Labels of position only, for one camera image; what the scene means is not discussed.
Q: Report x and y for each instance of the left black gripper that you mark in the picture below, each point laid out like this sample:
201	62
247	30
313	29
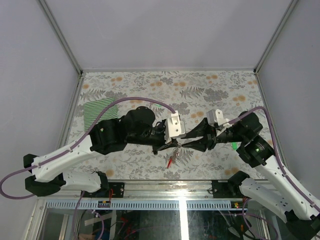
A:
163	146

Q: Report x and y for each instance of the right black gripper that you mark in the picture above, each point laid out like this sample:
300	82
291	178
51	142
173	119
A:
208	133

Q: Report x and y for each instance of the grey red key ring holder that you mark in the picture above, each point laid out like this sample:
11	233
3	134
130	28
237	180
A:
173	157

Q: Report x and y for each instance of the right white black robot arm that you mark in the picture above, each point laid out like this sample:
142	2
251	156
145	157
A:
293	203

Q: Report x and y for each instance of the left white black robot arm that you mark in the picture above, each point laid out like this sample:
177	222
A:
52	173

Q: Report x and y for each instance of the green striped cloth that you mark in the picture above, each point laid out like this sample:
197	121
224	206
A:
91	110

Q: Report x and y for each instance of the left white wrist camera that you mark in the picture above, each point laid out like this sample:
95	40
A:
174	127

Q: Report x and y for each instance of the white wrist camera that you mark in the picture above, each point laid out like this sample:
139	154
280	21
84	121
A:
174	127
216	119

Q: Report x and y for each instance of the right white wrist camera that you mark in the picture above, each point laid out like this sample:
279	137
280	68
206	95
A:
216	119

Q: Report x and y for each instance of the aluminium front rail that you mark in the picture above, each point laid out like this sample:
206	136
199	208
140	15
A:
150	195

